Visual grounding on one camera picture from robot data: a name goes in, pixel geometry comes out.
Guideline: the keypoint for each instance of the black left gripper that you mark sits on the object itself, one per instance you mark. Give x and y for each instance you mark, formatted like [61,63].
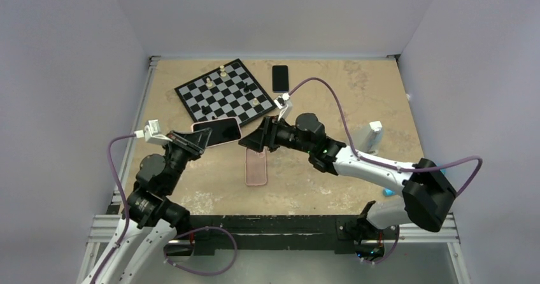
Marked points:
[193,142]

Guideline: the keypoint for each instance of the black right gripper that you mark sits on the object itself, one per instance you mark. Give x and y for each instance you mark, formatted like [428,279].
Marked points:
[257,140]

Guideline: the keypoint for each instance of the pink phone case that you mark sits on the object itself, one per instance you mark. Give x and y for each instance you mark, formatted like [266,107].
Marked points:
[255,168]

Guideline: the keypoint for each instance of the black bare phone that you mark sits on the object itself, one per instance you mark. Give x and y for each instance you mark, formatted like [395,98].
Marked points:
[280,79]

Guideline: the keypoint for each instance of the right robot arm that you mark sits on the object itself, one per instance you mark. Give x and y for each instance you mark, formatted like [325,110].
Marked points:
[426,195]

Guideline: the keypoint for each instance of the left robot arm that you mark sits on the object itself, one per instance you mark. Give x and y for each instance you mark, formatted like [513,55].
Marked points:
[150,219]

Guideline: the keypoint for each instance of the black chess pawn left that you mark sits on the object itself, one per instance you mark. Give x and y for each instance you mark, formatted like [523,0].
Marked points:
[206,110]

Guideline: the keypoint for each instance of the black chess pawn centre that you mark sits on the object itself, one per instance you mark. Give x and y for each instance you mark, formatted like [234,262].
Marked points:
[246,87]

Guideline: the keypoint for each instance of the black and white chessboard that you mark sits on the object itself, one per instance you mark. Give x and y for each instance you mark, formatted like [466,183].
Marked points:
[226,97]

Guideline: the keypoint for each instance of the white chess pawn far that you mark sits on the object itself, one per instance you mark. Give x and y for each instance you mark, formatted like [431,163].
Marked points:
[223,73]

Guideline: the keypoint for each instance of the white spray bottle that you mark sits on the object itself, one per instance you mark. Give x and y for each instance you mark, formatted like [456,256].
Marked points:
[367,139]

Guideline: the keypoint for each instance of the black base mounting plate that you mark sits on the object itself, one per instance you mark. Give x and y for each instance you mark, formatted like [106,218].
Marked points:
[341,234]

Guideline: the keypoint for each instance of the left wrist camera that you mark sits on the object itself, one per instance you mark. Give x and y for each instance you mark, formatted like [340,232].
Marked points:
[153,135]

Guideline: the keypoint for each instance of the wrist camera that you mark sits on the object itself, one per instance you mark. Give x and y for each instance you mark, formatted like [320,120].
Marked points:
[284,104]
[153,135]

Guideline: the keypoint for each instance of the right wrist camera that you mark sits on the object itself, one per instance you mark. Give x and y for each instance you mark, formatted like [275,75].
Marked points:
[284,104]

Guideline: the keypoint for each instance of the aluminium table frame rail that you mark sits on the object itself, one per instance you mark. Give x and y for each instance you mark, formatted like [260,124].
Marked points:
[122,151]

